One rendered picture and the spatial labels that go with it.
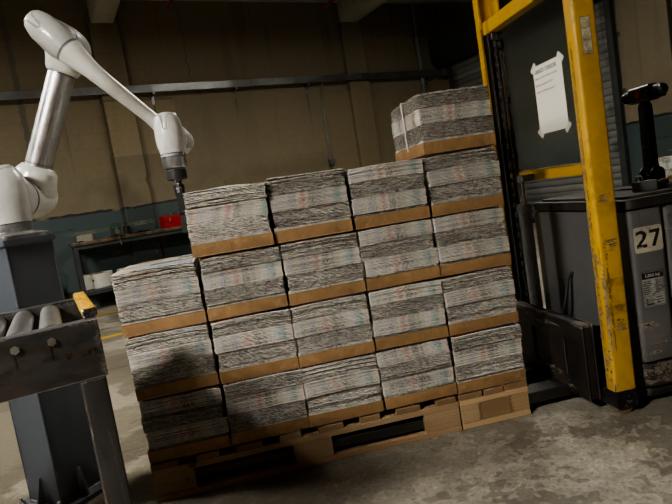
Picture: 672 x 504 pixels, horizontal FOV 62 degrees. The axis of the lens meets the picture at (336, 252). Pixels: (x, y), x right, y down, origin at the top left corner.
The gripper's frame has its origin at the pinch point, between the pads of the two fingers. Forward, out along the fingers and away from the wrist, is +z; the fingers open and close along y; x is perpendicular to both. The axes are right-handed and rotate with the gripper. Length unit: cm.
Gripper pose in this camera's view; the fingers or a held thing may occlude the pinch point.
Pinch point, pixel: (185, 223)
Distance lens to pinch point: 220.1
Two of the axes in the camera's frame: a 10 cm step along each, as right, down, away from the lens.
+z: 1.6, 9.8, 1.0
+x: -9.7, 1.7, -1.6
